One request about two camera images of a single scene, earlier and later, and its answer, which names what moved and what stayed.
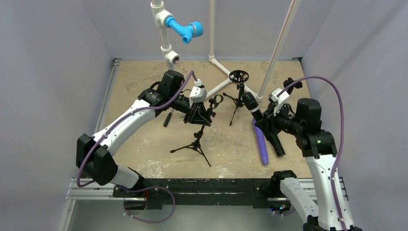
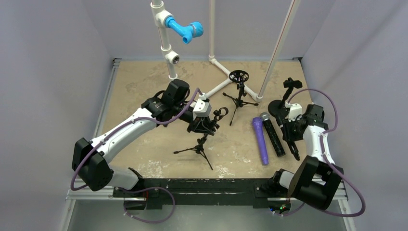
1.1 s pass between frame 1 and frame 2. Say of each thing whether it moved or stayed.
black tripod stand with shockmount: stayed
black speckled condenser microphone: stayed
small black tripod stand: moved
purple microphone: stayed
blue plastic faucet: stayed
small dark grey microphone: moved
